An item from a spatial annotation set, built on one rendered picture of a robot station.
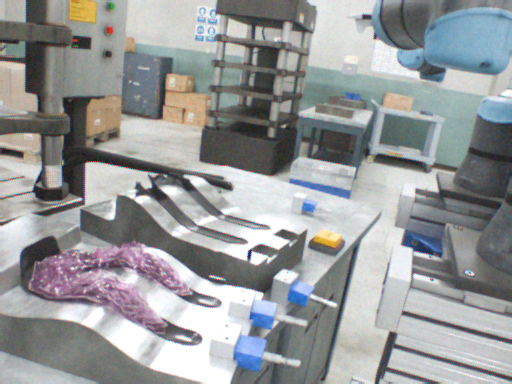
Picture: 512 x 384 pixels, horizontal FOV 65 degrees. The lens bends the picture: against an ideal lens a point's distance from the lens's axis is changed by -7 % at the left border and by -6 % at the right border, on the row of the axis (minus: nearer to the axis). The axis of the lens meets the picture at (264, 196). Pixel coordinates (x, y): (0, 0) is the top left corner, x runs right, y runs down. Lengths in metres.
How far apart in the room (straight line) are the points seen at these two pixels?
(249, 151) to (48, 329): 4.38
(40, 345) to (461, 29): 0.65
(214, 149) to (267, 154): 0.65
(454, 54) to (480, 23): 0.03
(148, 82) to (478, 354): 7.50
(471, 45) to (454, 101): 6.96
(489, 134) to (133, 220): 0.85
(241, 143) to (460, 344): 4.41
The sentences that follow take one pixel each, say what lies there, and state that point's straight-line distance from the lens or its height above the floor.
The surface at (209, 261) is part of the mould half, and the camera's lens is 0.88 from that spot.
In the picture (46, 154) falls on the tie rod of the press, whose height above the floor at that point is 0.93.
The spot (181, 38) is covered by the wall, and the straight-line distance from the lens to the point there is 8.17.
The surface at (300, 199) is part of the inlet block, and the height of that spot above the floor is 0.85.
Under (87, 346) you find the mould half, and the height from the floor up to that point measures 0.86.
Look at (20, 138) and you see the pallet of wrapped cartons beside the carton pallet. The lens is 4.87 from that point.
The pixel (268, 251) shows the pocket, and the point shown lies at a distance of 0.91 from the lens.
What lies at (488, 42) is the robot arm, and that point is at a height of 1.30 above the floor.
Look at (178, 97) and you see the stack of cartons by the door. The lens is 7.75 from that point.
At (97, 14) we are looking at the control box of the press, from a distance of 1.56.
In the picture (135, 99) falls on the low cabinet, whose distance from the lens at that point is 8.03.
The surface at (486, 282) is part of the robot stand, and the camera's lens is 0.60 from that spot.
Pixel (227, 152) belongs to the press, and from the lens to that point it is 5.01.
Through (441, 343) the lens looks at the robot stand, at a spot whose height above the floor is 0.91.
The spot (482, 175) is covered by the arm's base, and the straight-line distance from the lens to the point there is 1.11.
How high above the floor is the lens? 1.26
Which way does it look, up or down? 18 degrees down
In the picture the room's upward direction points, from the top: 8 degrees clockwise
